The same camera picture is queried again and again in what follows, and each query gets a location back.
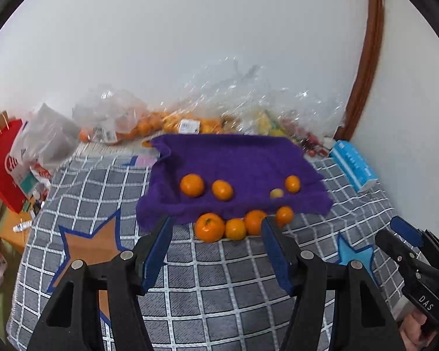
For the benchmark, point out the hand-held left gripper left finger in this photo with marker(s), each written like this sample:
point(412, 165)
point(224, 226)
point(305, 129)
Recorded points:
point(157, 256)

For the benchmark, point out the grey checkered star blanket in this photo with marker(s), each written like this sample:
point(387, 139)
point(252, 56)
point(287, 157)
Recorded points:
point(223, 281)

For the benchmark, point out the brown wooden door frame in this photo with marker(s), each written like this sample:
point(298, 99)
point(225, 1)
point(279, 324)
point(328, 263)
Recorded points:
point(369, 62)

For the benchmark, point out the purple towel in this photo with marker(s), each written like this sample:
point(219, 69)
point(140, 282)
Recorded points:
point(234, 161)

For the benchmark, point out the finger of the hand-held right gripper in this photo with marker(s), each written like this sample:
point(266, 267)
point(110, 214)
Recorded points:
point(409, 229)
point(398, 254)

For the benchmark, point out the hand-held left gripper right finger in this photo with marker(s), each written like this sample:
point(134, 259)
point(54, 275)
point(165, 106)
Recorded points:
point(276, 256)

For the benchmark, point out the printed paper sheet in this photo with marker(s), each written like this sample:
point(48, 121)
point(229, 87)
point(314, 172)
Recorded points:
point(113, 153)

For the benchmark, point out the orange with green stem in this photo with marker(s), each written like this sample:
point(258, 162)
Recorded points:
point(209, 227)

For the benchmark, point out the red paper bag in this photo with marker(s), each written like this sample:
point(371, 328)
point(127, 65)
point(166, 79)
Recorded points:
point(3, 168)

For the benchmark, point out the white tube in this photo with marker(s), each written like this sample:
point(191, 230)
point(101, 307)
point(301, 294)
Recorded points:
point(22, 225)

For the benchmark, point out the yellow cherry tomato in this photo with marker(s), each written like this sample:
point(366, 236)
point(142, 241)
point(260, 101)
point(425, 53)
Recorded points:
point(276, 193)

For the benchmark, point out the white plastic bag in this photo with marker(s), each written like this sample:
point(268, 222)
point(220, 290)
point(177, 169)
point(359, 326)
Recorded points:
point(47, 142)

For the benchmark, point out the small toiletry bottles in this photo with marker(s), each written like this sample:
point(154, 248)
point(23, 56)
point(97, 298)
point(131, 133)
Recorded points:
point(36, 197)

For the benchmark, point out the small orange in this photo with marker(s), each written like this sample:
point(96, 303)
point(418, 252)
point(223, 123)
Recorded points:
point(284, 215)
point(292, 184)

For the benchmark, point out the bunch of red cherry tomatoes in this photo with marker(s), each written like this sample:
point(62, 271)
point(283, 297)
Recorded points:
point(307, 137)

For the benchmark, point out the crumpled clear plastic wrap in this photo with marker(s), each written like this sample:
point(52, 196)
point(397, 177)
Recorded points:
point(248, 91)

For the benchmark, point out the wooden nightstand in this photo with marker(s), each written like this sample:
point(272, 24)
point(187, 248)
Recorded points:
point(11, 234)

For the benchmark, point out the person's right hand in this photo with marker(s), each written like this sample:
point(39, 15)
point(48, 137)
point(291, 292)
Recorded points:
point(413, 331)

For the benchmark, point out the blue tissue pack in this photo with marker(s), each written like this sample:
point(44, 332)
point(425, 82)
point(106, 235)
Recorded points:
point(353, 168)

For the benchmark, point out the labelled bag of small oranges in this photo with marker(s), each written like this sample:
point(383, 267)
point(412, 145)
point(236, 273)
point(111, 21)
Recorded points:
point(179, 122)

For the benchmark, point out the yellow fruit pack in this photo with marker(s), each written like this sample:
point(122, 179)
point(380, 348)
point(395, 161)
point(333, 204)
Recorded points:
point(267, 124)

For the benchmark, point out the small white box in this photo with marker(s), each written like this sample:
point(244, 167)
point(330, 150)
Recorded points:
point(327, 142)

